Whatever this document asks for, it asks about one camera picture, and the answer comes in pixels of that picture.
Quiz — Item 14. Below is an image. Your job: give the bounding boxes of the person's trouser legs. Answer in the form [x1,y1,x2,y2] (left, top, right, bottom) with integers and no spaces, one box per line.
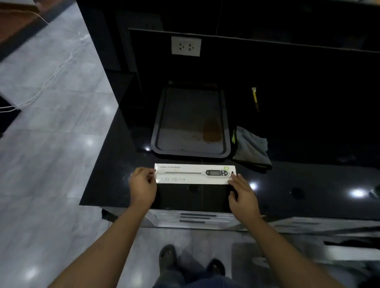
[152,268,238,288]

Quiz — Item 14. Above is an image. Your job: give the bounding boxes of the dark metal baking tray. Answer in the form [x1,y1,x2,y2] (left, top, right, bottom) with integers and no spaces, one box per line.
[150,84,232,159]

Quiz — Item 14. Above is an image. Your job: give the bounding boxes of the person's right shoe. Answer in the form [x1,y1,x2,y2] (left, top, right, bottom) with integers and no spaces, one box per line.
[207,258,226,277]

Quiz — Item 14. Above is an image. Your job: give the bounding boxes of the person's left forearm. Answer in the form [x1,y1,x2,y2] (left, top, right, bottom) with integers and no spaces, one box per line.
[47,205,150,288]

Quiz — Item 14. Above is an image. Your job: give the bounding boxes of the person's right forearm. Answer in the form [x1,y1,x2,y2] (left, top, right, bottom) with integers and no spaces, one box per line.
[244,215,346,288]

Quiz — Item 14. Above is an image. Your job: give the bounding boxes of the person's left hand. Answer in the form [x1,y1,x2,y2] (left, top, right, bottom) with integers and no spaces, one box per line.
[129,167,158,210]

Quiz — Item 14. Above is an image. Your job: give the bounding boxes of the white wall socket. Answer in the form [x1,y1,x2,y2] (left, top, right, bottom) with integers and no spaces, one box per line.
[171,36,202,57]

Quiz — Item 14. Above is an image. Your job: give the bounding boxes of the person's right hand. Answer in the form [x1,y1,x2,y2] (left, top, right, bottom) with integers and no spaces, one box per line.
[228,173,262,223]

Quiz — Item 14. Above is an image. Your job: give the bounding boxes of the person's shoe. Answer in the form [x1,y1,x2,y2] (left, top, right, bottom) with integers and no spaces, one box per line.
[159,244,178,275]
[207,258,226,277]

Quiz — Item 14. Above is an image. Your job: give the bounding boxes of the grey cloth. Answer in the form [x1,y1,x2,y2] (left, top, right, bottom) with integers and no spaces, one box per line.
[232,126,273,170]

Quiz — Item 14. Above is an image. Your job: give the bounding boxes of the yellow handled tool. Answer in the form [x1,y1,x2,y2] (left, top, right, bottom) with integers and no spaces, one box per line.
[251,87,260,113]

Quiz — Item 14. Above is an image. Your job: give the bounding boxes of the white cable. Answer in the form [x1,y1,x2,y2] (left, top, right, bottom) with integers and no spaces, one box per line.
[0,9,89,114]

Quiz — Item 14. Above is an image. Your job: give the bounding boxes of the person's left shoe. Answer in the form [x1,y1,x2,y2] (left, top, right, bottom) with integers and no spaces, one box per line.
[159,244,178,275]

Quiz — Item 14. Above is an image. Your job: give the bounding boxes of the white thermometer box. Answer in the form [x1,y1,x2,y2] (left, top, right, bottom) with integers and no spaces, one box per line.
[154,163,237,185]

